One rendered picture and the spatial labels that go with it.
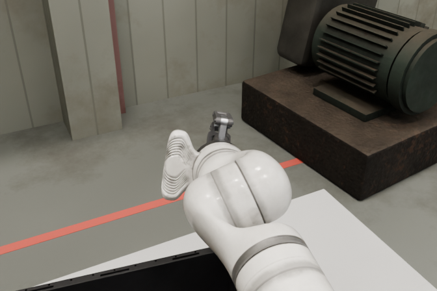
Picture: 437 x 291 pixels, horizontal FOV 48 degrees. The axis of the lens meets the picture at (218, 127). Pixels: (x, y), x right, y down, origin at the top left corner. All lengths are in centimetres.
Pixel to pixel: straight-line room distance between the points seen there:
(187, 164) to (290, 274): 28
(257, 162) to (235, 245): 9
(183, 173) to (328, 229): 67
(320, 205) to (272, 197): 86
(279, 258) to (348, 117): 227
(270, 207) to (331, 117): 217
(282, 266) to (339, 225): 88
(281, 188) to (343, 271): 71
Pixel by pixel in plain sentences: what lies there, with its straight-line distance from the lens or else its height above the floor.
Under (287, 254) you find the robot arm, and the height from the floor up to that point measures 124.
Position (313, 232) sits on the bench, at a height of 70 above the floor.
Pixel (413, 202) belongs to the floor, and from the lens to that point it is 260.
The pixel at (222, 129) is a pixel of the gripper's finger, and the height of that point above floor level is 116.
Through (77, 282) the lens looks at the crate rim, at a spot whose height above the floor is 93.
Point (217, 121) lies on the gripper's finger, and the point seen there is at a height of 118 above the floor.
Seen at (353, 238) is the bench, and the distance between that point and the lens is 124.
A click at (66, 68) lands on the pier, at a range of 281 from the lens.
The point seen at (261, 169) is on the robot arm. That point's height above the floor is 125.
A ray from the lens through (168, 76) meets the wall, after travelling 331.
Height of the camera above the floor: 152
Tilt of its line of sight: 30 degrees down
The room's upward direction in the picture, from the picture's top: straight up
